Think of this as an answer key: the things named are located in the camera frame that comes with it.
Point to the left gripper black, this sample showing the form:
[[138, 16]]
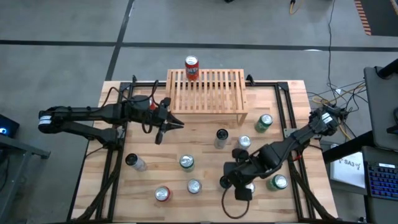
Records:
[[160, 118]]

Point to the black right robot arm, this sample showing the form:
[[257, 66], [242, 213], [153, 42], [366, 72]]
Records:
[[289, 140]]

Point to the silver Diet Coke can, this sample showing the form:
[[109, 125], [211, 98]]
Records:
[[244, 141], [251, 187], [194, 186]]

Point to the Celsius Arctic Vibe can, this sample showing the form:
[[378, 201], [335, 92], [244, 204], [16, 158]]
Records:
[[225, 182]]

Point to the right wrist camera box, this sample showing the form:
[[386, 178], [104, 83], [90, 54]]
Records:
[[243, 194]]

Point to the red Coke can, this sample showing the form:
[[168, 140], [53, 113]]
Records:
[[163, 193]]

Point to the grey side table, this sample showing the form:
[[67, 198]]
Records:
[[25, 151]]

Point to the white SA3 paper sign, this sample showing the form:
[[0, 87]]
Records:
[[348, 171]]

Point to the wooden slatted shelf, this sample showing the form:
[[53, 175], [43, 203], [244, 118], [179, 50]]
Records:
[[217, 99]]

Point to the green Sprite can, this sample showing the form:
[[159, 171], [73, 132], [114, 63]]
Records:
[[278, 182], [186, 161], [262, 124]]

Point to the grey metal bracket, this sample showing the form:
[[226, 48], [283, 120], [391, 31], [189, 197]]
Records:
[[287, 132]]

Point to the orange striped floor tape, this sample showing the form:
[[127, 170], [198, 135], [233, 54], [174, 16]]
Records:
[[363, 18]]

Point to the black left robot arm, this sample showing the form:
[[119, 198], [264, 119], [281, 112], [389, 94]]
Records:
[[93, 113]]

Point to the black table clamp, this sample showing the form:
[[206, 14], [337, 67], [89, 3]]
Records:
[[249, 78], [134, 78]]

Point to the black side desk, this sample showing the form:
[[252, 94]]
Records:
[[345, 146]]

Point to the black metal table frame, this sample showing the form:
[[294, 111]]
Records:
[[143, 84]]

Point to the white Celsius slim can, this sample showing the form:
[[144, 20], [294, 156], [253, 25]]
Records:
[[136, 162], [221, 140]]

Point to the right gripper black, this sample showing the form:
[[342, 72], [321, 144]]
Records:
[[247, 169]]

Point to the backlit laptop keyboard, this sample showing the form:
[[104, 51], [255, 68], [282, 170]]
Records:
[[384, 183]]

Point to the black box blue light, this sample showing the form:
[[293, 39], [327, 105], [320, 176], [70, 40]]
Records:
[[7, 124]]

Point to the black floor mat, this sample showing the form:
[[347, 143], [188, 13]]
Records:
[[384, 18]]

